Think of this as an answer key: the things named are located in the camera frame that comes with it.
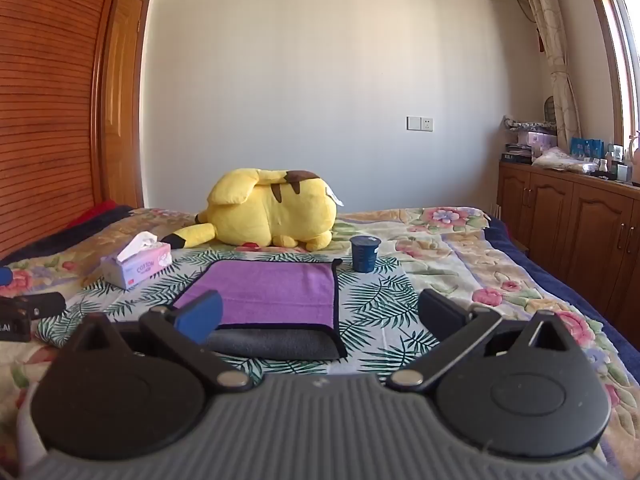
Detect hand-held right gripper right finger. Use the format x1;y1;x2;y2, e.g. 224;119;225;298
386;288;585;394

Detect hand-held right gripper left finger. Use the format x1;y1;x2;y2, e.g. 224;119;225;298
65;290;255;394

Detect purple towel with grey underside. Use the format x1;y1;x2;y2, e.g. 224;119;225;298
171;258;349;361

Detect pink tissue box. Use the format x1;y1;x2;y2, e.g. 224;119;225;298
100;231;174;291

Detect blue plastic cup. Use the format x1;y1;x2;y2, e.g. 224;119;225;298
350;235;381;274

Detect red blanket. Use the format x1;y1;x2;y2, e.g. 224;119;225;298
65;200;132;230

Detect dark blue blanket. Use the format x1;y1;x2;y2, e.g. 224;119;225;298
484;216;640;367

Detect yellow plush toy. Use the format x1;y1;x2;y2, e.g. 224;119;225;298
161;167;345;252

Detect wooden sideboard cabinet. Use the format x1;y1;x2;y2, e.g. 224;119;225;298
497;160;640;331

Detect stack of dark books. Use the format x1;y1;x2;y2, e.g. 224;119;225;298
504;143;535;164

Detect slatted wooden wardrobe door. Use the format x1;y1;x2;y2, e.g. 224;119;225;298
0;0;131;260

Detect white plastic bag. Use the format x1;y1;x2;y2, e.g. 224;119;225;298
531;147;599;174

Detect pale pink boxes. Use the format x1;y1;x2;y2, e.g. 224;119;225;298
516;130;557;158

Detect patterned folded cloth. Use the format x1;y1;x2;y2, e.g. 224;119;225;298
502;115;556;132

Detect wooden room door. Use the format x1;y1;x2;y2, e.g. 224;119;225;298
100;0;151;209

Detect blue gift boxes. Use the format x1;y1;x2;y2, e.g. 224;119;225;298
571;137;604;160

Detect small cosmetic bottles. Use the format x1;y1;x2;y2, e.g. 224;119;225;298
595;144;630;182

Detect pink bottle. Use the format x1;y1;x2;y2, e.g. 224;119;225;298
626;131;640;184

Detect beige patterned curtain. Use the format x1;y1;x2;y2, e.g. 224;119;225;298
514;0;583;148

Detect wooden framed window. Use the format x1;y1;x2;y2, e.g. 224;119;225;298
580;0;640;153

